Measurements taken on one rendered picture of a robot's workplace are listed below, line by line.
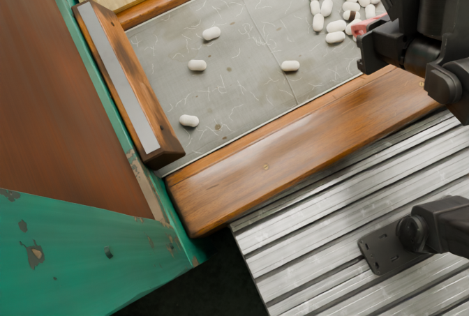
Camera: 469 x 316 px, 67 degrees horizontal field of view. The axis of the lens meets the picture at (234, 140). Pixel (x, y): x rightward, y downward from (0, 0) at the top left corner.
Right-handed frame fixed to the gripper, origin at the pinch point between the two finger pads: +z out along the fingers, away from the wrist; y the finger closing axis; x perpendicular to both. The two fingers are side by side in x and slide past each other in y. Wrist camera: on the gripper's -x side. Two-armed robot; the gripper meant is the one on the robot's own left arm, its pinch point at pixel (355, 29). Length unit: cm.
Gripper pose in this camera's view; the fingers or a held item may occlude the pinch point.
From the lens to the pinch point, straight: 66.6
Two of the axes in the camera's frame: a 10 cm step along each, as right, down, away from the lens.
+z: -3.4, -4.7, 8.1
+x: 3.3, 7.5, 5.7
